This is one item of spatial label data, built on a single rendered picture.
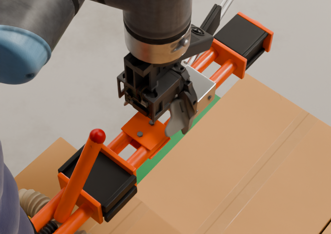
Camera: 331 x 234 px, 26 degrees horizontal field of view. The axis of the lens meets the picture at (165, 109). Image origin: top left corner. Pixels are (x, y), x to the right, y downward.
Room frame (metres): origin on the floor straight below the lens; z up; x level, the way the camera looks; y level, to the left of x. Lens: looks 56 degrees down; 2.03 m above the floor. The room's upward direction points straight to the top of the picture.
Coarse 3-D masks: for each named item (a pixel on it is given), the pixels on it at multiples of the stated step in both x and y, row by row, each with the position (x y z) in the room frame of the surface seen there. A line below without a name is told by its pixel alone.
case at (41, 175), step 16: (64, 144) 0.66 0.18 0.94; (48, 160) 0.63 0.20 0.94; (64, 160) 0.63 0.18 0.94; (16, 176) 0.60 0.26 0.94; (32, 176) 0.60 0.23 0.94; (48, 176) 0.60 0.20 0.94; (48, 192) 0.57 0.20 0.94; (128, 208) 0.54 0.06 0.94; (144, 208) 0.54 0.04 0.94; (96, 224) 0.51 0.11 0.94; (112, 224) 0.51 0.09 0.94; (128, 224) 0.51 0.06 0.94; (144, 224) 0.51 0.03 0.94; (160, 224) 0.51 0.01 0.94
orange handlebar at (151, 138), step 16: (192, 64) 0.73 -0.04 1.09; (208, 64) 0.74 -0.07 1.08; (224, 64) 0.73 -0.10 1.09; (224, 80) 0.70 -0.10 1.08; (128, 128) 0.60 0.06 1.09; (144, 128) 0.60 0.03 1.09; (160, 128) 0.60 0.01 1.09; (112, 144) 0.57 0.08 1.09; (128, 144) 0.58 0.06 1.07; (144, 144) 0.57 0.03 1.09; (160, 144) 0.58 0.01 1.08; (128, 160) 0.55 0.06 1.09; (144, 160) 0.55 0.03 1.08; (48, 208) 0.46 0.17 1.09; (80, 208) 0.46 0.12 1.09; (64, 224) 0.44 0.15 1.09; (80, 224) 0.44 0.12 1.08
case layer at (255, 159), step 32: (224, 96) 1.05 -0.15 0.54; (256, 96) 1.05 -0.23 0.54; (192, 128) 0.95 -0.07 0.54; (224, 128) 0.95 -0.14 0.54; (256, 128) 0.95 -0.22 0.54; (288, 128) 0.95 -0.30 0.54; (320, 128) 0.95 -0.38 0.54; (192, 160) 0.86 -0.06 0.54; (224, 160) 0.86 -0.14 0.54; (256, 160) 0.86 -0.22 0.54; (288, 160) 0.86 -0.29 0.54; (320, 160) 0.86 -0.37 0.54; (160, 192) 0.77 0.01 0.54; (192, 192) 0.77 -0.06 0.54; (224, 192) 0.77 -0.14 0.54; (256, 192) 0.77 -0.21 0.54; (288, 192) 0.77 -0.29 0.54; (320, 192) 0.77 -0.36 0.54; (192, 224) 0.69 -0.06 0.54; (224, 224) 0.69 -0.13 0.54; (256, 224) 0.69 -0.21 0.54; (288, 224) 0.69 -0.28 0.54; (320, 224) 0.69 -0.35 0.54
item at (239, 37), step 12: (240, 12) 0.83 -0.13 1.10; (228, 24) 0.80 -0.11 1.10; (240, 24) 0.80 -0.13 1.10; (252, 24) 0.80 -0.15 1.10; (216, 36) 0.78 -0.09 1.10; (228, 36) 0.78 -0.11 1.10; (240, 36) 0.78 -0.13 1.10; (252, 36) 0.78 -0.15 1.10; (264, 36) 0.78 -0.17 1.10; (216, 48) 0.76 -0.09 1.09; (228, 48) 0.75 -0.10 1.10; (240, 48) 0.75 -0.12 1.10; (252, 48) 0.75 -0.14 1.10; (264, 48) 0.79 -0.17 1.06; (216, 60) 0.76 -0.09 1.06; (240, 60) 0.73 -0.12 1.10; (252, 60) 0.76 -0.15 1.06; (240, 72) 0.73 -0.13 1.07
